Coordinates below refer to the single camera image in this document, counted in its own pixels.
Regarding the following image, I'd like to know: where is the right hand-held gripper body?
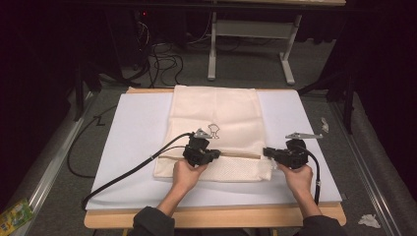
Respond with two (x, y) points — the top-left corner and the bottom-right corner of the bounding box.
(273, 132), (324, 170)

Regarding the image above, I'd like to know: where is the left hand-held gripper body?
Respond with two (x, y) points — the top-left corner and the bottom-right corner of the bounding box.
(182, 128), (217, 167)

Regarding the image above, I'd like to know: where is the black metal stand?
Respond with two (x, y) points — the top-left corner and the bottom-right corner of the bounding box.
(297, 70), (358, 135)

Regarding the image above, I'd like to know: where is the bundle of black floor cables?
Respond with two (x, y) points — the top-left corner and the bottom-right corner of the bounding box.
(131, 19), (185, 89)

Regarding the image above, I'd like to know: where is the white metal desk frame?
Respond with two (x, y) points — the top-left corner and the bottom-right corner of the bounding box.
(207, 11), (303, 87)

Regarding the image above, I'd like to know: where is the green printed packet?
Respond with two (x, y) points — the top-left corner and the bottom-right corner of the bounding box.
(0, 198), (35, 236)

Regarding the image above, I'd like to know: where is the white foam board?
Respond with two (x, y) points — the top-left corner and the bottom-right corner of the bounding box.
(85, 89), (344, 211)

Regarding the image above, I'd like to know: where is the metal floor rail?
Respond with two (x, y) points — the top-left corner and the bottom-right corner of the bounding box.
(9, 91), (94, 236)
(328, 101), (399, 236)

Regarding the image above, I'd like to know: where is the wooden table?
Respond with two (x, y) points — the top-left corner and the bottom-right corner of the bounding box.
(83, 86), (347, 230)

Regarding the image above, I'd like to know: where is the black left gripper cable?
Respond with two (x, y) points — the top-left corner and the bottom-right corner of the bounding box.
(81, 132), (195, 209)

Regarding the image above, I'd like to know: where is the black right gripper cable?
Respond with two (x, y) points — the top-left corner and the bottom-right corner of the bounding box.
(303, 147), (322, 207)

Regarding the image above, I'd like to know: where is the person's left hand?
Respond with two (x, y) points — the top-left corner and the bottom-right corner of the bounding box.
(171, 159), (209, 195)

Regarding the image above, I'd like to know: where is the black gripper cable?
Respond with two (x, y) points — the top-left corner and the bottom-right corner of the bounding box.
(303, 147), (322, 207)
(81, 132), (195, 209)

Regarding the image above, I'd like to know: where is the cream cloth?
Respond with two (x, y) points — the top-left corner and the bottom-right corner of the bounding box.
(152, 85), (273, 183)

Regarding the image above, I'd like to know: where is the crumpled white tissue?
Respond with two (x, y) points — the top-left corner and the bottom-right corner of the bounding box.
(357, 213), (382, 229)

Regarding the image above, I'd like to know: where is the person's right hand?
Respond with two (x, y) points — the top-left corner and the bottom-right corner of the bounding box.
(277, 162), (315, 200)

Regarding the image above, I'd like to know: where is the thin black floor cable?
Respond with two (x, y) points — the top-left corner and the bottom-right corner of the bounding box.
(66, 103), (118, 180)

